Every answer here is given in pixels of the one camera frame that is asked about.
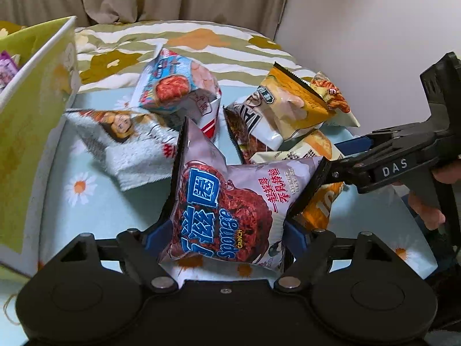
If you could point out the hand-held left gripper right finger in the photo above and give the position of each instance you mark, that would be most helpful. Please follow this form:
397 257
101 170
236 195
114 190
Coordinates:
297 236

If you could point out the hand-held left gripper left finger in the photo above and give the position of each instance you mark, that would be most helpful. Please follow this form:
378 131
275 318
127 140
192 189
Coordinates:
156 236

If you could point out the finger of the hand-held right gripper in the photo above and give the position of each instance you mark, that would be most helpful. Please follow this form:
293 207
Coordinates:
353 145
374 171

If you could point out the orange white bread packet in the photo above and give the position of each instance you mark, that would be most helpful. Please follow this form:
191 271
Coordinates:
317 147

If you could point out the purple Sponge Crunch snack bag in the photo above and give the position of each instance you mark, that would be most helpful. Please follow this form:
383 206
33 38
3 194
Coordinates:
223 202

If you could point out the green fabric storage box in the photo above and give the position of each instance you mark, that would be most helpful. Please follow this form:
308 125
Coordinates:
32 133

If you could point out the purple snack packet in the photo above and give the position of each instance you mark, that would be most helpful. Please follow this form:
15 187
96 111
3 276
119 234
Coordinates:
7 68

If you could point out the person's right hand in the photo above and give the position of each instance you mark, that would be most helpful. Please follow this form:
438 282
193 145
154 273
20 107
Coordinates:
425 212

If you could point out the orange twist snack packet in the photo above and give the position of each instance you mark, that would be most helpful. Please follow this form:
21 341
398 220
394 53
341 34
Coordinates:
333 95

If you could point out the yellow white black-edged packet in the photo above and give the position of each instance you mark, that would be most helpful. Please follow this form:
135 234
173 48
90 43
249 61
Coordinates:
288 104

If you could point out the daisy print tablecloth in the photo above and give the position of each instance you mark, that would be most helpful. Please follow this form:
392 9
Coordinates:
79 187

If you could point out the white cartoon print snack packet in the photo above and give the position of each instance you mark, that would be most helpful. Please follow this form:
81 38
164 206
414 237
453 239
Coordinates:
122 144

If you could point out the light blue white snack packet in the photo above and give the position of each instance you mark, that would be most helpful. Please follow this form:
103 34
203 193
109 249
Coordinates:
173 86

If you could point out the beige twine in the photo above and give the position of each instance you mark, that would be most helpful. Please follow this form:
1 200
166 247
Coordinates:
10 306

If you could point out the striped floral pillow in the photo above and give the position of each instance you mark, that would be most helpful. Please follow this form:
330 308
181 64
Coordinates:
216 39

